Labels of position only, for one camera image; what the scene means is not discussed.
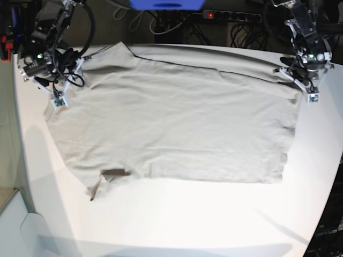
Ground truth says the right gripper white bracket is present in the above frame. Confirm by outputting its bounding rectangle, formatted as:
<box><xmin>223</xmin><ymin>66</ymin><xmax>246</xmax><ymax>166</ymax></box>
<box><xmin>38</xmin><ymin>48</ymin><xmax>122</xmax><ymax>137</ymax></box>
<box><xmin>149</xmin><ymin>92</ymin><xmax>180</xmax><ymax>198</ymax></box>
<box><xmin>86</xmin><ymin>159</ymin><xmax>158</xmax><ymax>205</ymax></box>
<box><xmin>23</xmin><ymin>55</ymin><xmax>85</xmax><ymax>109</ymax></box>

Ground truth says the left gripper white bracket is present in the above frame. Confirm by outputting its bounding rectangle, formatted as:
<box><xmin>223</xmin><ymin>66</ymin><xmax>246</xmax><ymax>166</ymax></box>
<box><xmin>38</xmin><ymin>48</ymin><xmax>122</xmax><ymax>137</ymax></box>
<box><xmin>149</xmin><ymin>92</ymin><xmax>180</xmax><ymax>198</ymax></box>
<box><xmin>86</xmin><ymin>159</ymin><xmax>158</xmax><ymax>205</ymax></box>
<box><xmin>273</xmin><ymin>63</ymin><xmax>334</xmax><ymax>103</ymax></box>

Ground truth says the beige t-shirt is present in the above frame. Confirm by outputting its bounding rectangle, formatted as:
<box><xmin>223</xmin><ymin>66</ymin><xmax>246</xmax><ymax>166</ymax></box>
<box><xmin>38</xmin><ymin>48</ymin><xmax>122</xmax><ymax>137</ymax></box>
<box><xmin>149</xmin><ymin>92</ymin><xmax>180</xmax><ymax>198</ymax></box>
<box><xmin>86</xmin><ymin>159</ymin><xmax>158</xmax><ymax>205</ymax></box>
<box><xmin>44</xmin><ymin>43</ymin><xmax>303</xmax><ymax>200</ymax></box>

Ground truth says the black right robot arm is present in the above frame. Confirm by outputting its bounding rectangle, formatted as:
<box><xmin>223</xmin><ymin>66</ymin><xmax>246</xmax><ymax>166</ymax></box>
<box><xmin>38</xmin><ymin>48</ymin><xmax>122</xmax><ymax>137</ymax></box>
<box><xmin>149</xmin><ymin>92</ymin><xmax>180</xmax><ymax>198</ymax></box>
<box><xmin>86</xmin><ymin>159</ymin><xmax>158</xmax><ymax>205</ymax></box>
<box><xmin>17</xmin><ymin>1</ymin><xmax>95</xmax><ymax>109</ymax></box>

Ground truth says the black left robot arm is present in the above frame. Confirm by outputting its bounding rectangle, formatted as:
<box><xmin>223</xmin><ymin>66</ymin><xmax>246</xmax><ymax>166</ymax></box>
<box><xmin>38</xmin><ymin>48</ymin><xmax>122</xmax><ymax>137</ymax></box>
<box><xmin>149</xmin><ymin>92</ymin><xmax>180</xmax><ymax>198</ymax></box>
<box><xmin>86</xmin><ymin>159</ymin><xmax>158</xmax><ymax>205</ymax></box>
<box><xmin>263</xmin><ymin>1</ymin><xmax>334</xmax><ymax>104</ymax></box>

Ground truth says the red black tool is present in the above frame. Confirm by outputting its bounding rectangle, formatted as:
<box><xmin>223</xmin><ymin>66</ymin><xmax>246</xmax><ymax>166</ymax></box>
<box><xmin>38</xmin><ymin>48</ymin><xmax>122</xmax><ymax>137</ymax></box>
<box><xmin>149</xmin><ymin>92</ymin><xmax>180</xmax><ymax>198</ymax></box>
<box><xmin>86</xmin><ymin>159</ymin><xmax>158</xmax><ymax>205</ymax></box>
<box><xmin>1</xmin><ymin>35</ymin><xmax>13</xmax><ymax>62</ymax></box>

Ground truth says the black power strip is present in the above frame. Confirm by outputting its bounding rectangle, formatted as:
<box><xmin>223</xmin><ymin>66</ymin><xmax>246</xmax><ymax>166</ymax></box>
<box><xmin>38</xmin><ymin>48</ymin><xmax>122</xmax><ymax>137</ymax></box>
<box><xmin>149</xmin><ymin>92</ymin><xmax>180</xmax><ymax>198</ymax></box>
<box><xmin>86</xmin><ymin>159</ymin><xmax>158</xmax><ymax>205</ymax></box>
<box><xmin>202</xmin><ymin>10</ymin><xmax>262</xmax><ymax>23</ymax></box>

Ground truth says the blue plastic box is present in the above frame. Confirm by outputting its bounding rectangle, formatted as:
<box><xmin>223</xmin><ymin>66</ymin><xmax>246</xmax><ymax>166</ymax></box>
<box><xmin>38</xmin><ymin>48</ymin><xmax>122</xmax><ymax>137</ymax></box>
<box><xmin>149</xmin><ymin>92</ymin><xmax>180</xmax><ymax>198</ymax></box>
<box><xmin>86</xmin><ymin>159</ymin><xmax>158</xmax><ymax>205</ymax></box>
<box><xmin>130</xmin><ymin>0</ymin><xmax>205</xmax><ymax>11</ymax></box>

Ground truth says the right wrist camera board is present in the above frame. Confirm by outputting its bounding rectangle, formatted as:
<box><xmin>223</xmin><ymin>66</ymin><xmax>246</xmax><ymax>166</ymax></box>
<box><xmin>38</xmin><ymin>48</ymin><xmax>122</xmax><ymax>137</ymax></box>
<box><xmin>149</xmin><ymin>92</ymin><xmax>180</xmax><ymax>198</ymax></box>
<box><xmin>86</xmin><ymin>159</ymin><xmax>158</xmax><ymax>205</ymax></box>
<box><xmin>51</xmin><ymin>95</ymin><xmax>69</xmax><ymax>110</ymax></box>

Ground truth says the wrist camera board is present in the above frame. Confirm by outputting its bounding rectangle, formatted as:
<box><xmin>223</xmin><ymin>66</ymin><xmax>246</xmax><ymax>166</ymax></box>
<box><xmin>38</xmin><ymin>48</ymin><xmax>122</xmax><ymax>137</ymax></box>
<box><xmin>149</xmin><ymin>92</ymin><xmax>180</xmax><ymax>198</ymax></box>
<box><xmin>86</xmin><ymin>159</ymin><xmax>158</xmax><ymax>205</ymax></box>
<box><xmin>308</xmin><ymin>93</ymin><xmax>320</xmax><ymax>104</ymax></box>
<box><xmin>51</xmin><ymin>95</ymin><xmax>69</xmax><ymax>110</ymax></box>

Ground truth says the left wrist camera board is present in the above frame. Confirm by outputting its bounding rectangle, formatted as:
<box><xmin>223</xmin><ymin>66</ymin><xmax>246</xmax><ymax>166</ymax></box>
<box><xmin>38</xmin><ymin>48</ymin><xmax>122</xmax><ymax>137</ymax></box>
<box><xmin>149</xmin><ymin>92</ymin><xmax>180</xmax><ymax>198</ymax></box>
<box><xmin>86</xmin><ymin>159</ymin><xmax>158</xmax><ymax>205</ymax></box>
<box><xmin>308</xmin><ymin>93</ymin><xmax>320</xmax><ymax>104</ymax></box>

